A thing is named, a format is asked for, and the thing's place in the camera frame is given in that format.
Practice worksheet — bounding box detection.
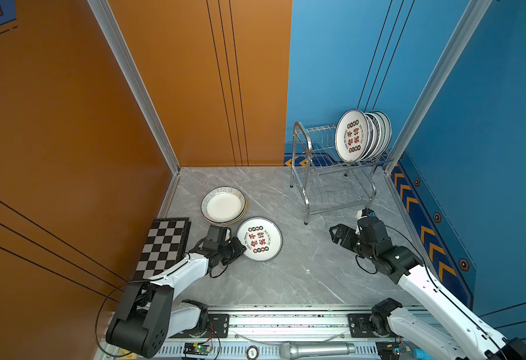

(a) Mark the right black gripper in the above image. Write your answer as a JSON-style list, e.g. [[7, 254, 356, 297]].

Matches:
[[328, 223, 376, 263]]

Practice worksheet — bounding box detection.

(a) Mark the white red patterned plate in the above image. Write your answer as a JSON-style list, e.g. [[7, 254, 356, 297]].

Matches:
[[236, 217, 283, 262]]

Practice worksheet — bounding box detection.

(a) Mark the white deep plate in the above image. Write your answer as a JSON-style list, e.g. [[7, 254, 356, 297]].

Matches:
[[201, 186, 246, 224]]

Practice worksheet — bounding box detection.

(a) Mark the silver wire dish rack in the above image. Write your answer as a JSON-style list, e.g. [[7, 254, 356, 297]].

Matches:
[[286, 121, 391, 224]]

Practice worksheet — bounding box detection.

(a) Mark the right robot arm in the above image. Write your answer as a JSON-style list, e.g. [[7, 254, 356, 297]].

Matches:
[[329, 216, 526, 359]]

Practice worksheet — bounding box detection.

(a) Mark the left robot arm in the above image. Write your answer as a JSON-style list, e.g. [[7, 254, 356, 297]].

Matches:
[[105, 225, 246, 359]]

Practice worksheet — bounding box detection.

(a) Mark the black white chessboard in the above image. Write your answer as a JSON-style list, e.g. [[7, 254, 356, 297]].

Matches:
[[132, 217, 191, 281]]

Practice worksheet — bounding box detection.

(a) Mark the round black white sticker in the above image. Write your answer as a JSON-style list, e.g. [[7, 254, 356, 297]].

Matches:
[[246, 346, 259, 360]]

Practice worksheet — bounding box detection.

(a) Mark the green rimmed text plate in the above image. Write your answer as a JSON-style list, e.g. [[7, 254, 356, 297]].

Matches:
[[366, 112, 383, 159]]

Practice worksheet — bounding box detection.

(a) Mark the green circuit board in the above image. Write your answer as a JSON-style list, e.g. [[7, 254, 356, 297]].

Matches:
[[182, 343, 214, 359]]

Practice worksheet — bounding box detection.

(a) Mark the light blue cylinder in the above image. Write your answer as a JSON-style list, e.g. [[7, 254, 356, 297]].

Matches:
[[413, 349, 435, 360]]

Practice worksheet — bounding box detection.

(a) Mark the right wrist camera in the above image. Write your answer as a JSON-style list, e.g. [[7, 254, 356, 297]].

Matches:
[[357, 208, 378, 226]]

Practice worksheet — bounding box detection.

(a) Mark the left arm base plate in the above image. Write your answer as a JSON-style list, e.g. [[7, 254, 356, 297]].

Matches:
[[171, 313, 230, 339]]

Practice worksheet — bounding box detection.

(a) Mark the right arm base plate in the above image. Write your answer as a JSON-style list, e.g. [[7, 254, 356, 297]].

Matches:
[[347, 313, 400, 338]]

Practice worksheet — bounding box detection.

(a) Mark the aluminium rail frame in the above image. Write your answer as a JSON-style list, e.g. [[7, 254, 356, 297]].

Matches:
[[92, 305, 487, 360]]

